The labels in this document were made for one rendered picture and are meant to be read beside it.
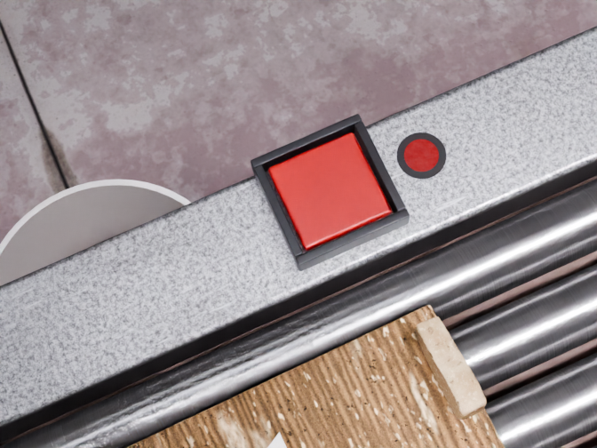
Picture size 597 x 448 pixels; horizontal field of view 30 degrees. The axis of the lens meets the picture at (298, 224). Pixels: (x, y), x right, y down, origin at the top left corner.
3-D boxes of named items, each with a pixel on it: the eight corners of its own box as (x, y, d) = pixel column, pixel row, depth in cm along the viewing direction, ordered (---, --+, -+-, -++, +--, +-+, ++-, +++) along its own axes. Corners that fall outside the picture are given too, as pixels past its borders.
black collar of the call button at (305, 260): (251, 169, 72) (249, 159, 70) (358, 122, 73) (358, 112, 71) (299, 272, 70) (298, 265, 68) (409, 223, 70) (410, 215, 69)
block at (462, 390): (411, 333, 66) (414, 324, 64) (438, 321, 66) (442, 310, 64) (457, 424, 65) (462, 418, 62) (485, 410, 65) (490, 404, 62)
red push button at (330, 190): (267, 174, 72) (266, 167, 71) (352, 138, 72) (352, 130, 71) (306, 256, 70) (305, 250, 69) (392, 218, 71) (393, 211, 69)
